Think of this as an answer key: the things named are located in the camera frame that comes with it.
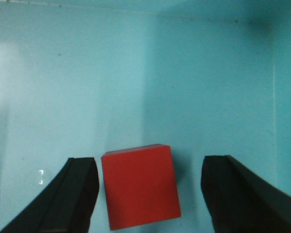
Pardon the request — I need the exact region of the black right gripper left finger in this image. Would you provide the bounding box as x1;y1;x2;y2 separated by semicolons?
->
1;157;99;233

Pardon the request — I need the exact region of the light cyan plastic tub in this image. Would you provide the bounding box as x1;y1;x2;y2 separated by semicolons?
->
0;0;291;233

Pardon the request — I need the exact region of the red cube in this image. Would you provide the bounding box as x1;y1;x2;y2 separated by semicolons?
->
101;144;181;230

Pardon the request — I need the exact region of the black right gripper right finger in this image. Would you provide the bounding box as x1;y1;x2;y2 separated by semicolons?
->
201;155;291;233

